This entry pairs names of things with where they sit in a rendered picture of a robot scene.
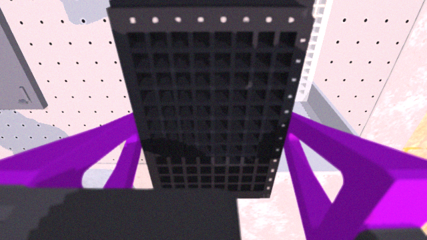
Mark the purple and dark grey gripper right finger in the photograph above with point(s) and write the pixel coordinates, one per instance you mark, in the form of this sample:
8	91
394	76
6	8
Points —
382	188

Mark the black well plate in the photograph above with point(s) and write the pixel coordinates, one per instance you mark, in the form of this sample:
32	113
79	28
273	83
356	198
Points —
212	121

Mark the white well plate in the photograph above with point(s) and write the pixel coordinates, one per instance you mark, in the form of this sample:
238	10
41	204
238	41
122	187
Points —
321	12

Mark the grey perforated base plate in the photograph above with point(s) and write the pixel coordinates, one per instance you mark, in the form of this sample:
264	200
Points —
69	48

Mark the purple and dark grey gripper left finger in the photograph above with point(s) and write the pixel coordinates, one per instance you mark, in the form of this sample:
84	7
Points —
62	163

